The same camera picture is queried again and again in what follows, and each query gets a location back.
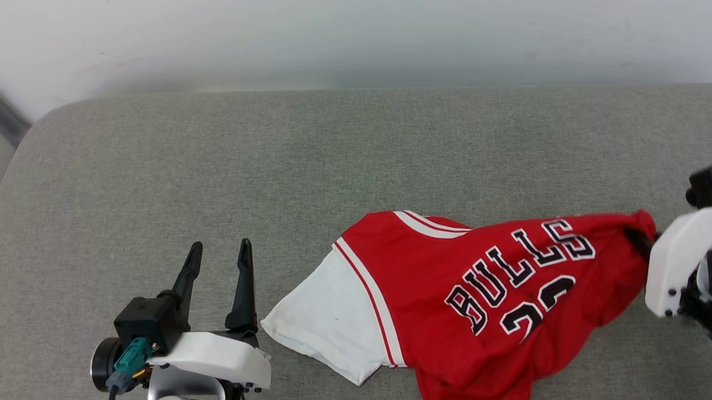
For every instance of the red Bulls jersey white sleeves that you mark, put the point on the red Bulls jersey white sleeves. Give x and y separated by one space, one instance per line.
430 280

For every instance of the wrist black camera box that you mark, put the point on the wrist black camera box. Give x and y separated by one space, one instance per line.
150 319
711 186

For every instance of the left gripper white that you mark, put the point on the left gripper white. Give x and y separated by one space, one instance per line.
219 356

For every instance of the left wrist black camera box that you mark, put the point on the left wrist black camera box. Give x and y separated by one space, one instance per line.
150 319

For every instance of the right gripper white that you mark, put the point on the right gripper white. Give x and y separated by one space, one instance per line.
675 260

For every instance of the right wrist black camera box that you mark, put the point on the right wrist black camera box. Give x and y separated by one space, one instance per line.
711 186

